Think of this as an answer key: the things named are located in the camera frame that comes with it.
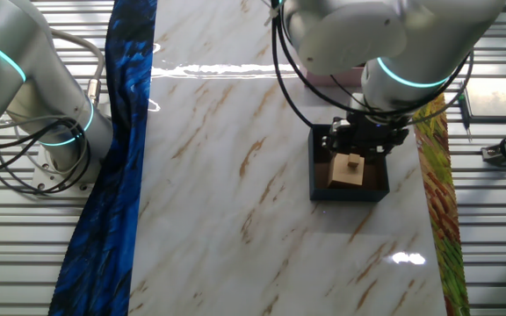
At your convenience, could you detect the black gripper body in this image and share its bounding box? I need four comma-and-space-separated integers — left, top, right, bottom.
344, 116, 390, 154

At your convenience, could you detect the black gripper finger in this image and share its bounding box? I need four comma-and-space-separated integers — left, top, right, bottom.
321, 118, 346, 154
382, 129, 410, 155

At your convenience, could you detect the dark blue open box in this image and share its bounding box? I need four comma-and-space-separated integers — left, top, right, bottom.
307, 123, 390, 203

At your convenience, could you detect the pink open box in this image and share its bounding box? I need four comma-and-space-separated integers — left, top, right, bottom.
303, 65, 366, 88

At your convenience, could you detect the large wooden block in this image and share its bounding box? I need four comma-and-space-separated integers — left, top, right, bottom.
326, 152, 366, 190

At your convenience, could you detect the yellow green painted cloth strip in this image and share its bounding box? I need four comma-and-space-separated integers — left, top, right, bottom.
413, 94, 472, 316

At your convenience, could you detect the green black screwdriver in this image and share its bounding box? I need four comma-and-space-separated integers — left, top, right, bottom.
456, 92, 473, 142

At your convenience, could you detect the silver metal plate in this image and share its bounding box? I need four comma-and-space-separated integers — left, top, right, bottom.
460, 77, 506, 120

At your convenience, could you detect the white marble pattern board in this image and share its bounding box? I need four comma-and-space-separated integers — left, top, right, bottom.
128, 0, 448, 316

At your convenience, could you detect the blue painted cloth strip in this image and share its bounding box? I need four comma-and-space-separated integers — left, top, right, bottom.
48, 0, 158, 316

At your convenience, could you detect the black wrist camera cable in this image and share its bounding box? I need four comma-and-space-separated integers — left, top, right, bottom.
278, 17, 475, 119

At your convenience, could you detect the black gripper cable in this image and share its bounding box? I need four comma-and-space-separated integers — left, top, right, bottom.
271, 12, 315, 129

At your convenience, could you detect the white cable tie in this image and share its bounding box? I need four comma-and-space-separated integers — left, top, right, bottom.
264, 0, 281, 26

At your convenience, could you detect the black base cable bundle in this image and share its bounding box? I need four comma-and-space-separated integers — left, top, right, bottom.
0, 116, 94, 195

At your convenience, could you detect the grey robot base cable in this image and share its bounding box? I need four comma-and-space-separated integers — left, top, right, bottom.
48, 28, 106, 109

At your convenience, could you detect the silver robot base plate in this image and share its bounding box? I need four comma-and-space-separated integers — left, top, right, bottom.
31, 155, 96, 198

